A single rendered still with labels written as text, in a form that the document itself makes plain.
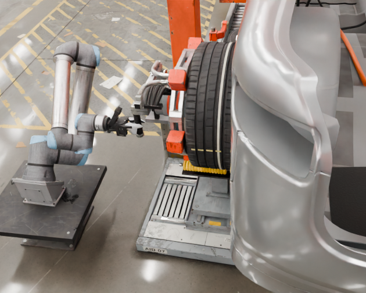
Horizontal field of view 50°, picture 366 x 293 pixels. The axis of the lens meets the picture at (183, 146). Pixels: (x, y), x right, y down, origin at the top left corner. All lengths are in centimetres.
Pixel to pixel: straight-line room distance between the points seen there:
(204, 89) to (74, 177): 121
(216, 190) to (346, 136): 95
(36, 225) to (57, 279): 35
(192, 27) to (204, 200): 104
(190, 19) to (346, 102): 100
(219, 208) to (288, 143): 145
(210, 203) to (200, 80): 90
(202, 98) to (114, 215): 126
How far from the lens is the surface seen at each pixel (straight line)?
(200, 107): 176
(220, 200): 242
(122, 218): 269
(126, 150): 320
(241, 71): 91
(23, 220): 250
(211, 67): 182
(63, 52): 234
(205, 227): 239
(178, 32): 240
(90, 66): 239
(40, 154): 242
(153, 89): 190
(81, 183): 257
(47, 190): 241
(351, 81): 199
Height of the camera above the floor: 203
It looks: 40 degrees down
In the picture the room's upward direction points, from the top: 5 degrees counter-clockwise
